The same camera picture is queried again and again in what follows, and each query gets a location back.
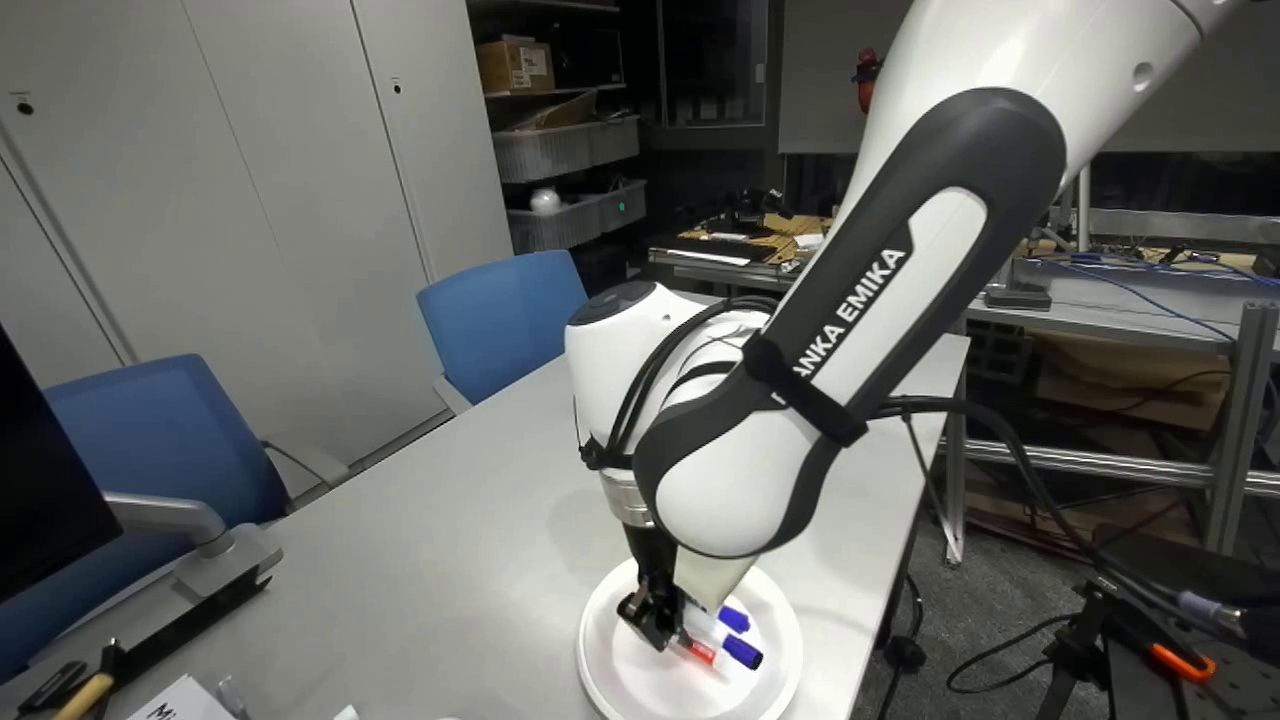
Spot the black computer monitor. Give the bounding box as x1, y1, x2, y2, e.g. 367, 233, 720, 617
0, 331, 120, 602

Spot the red capped white marker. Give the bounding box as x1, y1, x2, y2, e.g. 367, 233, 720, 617
681, 639, 720, 670

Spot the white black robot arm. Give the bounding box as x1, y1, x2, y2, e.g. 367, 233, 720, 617
566, 0, 1243, 652

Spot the metal storage shelf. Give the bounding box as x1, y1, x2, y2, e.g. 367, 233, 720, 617
469, 0, 650, 251

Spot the grey monitor stand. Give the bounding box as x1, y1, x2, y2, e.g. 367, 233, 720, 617
0, 492, 286, 676

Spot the cardboard box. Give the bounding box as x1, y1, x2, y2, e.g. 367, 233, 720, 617
477, 38, 557, 93

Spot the blue chair far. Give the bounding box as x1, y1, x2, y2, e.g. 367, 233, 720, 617
418, 250, 587, 404

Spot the white round plate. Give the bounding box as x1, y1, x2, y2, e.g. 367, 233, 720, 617
578, 561, 803, 720

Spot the black floor cable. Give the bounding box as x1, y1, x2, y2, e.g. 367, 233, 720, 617
853, 557, 1072, 720

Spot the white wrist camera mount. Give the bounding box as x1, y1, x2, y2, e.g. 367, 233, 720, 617
672, 547, 747, 609

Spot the black tripod stand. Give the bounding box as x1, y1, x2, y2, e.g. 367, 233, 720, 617
1036, 582, 1215, 720

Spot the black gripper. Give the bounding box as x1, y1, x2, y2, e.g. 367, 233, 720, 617
618, 529, 684, 652

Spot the wooden handled tool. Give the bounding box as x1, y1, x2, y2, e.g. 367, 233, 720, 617
16, 639, 131, 720

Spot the aluminium frame workbench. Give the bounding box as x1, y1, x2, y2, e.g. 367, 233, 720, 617
961, 187, 1280, 554

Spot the blue chair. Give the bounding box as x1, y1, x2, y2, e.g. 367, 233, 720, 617
0, 348, 297, 686
418, 250, 587, 404

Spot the blue chair near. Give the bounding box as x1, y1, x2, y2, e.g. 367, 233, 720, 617
0, 348, 297, 686

